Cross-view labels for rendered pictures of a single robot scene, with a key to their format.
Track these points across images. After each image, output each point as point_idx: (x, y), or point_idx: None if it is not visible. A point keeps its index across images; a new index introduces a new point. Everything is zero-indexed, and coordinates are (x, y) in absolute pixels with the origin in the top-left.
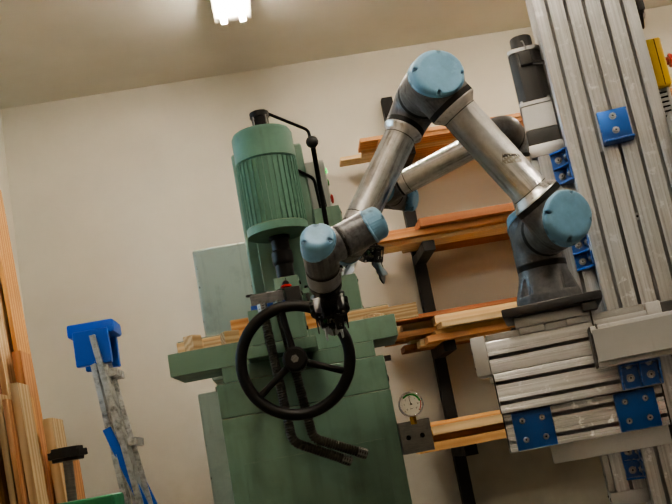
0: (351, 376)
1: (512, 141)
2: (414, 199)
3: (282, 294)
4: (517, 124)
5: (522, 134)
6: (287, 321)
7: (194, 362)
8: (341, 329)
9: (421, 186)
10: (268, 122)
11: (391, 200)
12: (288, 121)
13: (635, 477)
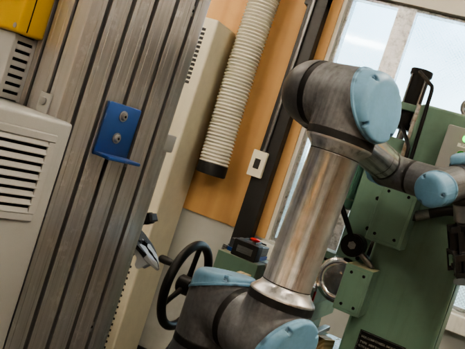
0: (156, 308)
1: (284, 105)
2: (421, 189)
3: (230, 241)
4: (288, 76)
5: (290, 93)
6: (194, 256)
7: None
8: (135, 261)
9: (365, 167)
10: (413, 82)
11: (380, 183)
12: (423, 78)
13: None
